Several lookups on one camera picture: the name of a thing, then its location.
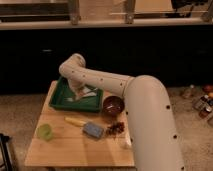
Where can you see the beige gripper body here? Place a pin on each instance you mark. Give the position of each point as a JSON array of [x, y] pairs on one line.
[[79, 93]]

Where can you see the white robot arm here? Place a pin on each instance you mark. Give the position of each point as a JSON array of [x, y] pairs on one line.
[[151, 124]]

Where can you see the grey triangular cloth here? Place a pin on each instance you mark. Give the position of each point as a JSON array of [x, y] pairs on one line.
[[89, 94]]

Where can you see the green plastic tray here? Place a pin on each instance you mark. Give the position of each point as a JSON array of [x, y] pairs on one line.
[[62, 98]]

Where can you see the dark red bowl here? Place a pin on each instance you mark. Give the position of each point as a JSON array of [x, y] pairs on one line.
[[113, 106]]

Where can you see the wooden table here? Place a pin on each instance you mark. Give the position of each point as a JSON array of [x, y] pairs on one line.
[[69, 147]]

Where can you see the small green cup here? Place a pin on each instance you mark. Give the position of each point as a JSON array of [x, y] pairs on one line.
[[44, 132]]

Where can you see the dried red chili bunch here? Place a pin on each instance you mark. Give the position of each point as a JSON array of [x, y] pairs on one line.
[[116, 128]]

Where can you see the white mug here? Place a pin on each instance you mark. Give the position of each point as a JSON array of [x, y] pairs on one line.
[[126, 143]]

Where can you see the black stand on floor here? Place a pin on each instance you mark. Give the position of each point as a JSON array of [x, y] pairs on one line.
[[7, 163]]

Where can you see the dark cabinet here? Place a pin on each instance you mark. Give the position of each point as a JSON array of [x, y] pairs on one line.
[[176, 55]]

